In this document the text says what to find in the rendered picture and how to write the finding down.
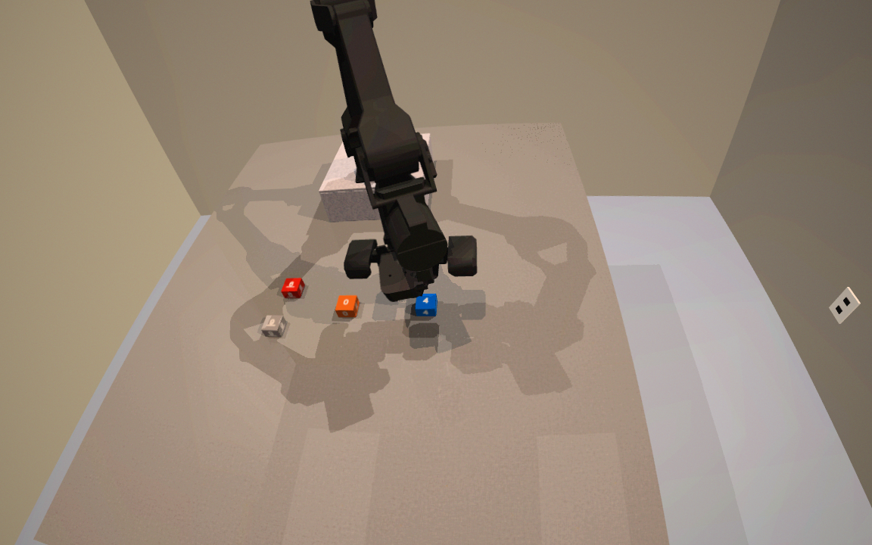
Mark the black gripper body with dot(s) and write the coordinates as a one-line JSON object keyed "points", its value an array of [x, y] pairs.
{"points": [[461, 256]]}

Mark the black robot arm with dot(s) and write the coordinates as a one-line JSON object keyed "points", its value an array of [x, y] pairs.
{"points": [[386, 148]]}

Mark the blue block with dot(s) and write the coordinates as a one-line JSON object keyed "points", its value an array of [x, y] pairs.
{"points": [[426, 305]]}

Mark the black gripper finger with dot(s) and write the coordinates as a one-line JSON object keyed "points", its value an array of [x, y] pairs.
{"points": [[435, 273]]}

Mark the orange block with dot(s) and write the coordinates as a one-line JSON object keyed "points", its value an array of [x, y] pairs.
{"points": [[347, 306]]}

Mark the red block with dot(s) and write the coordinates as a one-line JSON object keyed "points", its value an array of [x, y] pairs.
{"points": [[292, 288]]}

